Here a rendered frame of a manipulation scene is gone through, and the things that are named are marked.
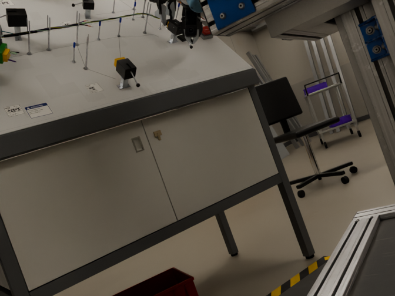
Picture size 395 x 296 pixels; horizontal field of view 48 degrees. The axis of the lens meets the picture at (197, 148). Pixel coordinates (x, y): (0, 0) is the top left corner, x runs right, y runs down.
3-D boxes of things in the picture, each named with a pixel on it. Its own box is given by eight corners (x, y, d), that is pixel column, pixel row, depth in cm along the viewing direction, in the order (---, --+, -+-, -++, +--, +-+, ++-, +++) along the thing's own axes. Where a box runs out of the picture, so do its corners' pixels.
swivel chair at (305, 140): (367, 167, 352) (327, 59, 351) (344, 188, 305) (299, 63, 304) (301, 183, 388) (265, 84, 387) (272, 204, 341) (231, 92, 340)
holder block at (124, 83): (130, 102, 155) (134, 80, 149) (113, 82, 161) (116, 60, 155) (141, 99, 158) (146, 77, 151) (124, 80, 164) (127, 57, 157)
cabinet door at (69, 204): (177, 221, 160) (140, 119, 160) (29, 291, 130) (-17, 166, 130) (174, 221, 162) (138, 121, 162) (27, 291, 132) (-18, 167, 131)
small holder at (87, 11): (70, 12, 189) (70, -3, 184) (91, 13, 192) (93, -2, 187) (72, 18, 186) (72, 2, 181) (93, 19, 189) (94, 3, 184)
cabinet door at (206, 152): (280, 172, 191) (248, 87, 190) (178, 220, 160) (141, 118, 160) (275, 173, 193) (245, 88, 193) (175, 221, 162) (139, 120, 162)
